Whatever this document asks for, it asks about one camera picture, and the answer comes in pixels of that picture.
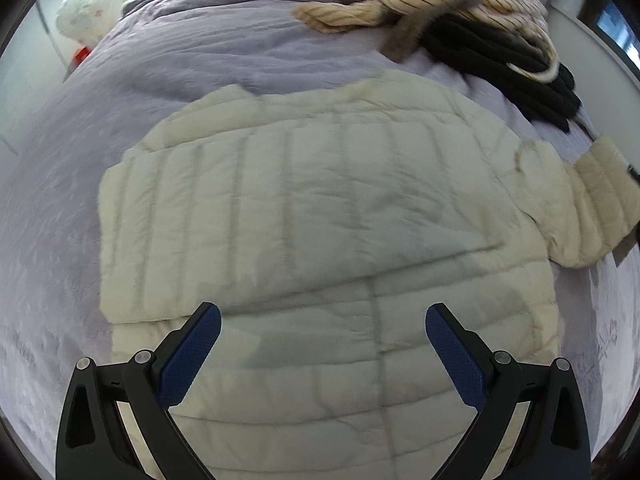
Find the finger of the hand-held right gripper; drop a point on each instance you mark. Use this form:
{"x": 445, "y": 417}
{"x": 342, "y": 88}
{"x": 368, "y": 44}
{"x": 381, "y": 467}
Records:
{"x": 631, "y": 252}

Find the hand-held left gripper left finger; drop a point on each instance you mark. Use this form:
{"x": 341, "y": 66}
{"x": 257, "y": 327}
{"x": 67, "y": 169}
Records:
{"x": 192, "y": 355}

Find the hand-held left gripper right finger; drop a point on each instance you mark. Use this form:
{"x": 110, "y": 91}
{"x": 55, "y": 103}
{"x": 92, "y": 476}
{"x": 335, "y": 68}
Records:
{"x": 455, "y": 355}

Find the cream puffer jacket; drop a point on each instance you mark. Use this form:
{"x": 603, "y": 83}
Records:
{"x": 320, "y": 200}

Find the black knit garment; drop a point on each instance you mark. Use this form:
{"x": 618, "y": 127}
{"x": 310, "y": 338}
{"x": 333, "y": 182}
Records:
{"x": 480, "y": 55}

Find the lavender bed blanket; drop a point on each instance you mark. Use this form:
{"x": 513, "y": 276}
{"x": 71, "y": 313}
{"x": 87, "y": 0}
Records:
{"x": 200, "y": 50}

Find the red item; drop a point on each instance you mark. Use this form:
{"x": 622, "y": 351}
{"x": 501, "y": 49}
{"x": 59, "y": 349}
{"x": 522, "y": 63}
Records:
{"x": 82, "y": 55}

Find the white plastic bag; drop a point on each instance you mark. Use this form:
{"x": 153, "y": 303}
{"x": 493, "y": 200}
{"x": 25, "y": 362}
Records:
{"x": 82, "y": 7}

